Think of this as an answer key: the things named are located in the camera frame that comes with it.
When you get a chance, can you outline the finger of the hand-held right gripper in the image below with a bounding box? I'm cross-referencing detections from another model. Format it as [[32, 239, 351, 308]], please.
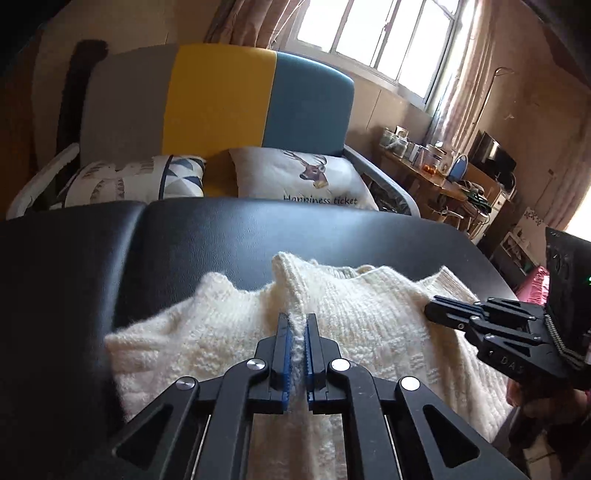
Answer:
[[424, 296, 549, 325], [464, 319, 549, 348]]

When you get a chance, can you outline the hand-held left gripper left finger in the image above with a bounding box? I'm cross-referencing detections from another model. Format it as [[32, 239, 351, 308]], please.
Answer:
[[74, 313, 294, 480]]

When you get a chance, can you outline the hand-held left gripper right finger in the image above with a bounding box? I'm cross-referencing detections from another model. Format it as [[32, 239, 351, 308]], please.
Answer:
[[305, 313, 532, 480]]

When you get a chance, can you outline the cream knitted sweater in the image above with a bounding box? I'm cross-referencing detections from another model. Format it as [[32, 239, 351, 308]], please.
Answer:
[[105, 251, 514, 480]]

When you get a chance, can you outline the person's right hand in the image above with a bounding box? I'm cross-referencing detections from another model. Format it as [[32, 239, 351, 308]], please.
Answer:
[[506, 382, 591, 428]]

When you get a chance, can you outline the pink cloth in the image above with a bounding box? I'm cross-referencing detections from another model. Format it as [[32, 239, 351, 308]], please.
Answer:
[[519, 263, 553, 304]]

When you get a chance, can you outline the white cabinet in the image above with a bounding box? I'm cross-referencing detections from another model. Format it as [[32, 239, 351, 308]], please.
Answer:
[[491, 228, 539, 278]]

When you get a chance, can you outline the green object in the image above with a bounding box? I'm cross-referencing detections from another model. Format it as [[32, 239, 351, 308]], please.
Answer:
[[465, 191, 491, 214]]

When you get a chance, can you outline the wooden desk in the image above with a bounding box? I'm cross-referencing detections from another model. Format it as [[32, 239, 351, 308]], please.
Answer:
[[376, 147, 505, 232]]

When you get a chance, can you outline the blue round object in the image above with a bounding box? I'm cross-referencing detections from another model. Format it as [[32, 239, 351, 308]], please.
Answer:
[[446, 154, 470, 182]]

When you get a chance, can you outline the glass jar with oranges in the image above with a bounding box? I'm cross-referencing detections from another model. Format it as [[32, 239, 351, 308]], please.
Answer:
[[422, 145, 447, 176]]

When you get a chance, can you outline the black monitor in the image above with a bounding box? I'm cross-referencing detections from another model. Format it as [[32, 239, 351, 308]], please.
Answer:
[[472, 131, 517, 182]]

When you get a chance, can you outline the black leather bench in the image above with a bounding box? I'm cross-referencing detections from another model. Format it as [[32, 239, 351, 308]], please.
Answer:
[[0, 196, 519, 480]]

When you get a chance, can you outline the white deer print pillow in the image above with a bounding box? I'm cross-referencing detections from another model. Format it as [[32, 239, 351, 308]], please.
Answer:
[[228, 146, 380, 211]]

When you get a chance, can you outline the metal hooked stand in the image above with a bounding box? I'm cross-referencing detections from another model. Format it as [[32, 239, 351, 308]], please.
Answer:
[[477, 66, 515, 140]]

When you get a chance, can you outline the pink striped curtain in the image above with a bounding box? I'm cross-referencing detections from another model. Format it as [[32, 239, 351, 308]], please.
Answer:
[[428, 0, 496, 158], [207, 0, 309, 49]]

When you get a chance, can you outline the white geometric print pillow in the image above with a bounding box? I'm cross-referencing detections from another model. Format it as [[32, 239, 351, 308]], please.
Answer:
[[48, 154, 206, 209]]

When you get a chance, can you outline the grey yellow blue sofa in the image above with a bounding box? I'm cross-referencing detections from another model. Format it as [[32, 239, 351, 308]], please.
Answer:
[[6, 43, 422, 220]]

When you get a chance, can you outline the window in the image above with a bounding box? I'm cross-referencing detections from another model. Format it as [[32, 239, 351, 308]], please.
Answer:
[[295, 0, 465, 105]]

